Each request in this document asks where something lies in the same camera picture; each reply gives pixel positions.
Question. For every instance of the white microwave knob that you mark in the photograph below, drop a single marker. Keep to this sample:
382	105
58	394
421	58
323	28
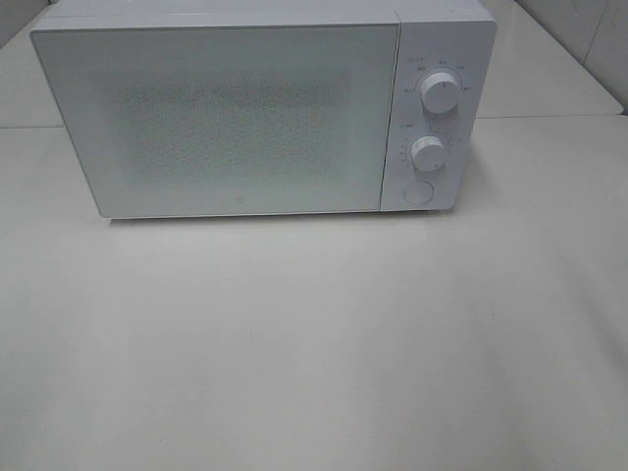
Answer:
440	92
428	153

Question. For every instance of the white microwave door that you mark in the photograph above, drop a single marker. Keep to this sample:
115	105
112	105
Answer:
225	121

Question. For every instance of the white microwave oven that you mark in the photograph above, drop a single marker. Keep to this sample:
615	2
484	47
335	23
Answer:
433	36

